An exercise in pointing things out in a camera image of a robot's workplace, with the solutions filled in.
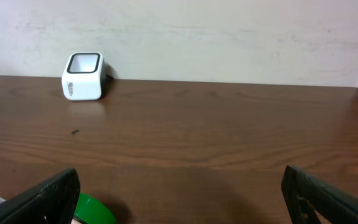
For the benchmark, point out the green lid jar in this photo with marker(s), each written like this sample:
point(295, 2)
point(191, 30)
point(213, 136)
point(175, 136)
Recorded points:
point(91, 211)

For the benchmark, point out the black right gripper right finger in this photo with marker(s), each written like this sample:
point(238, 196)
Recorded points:
point(306, 197)

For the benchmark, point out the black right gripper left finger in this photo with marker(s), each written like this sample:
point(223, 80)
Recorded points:
point(51, 201)

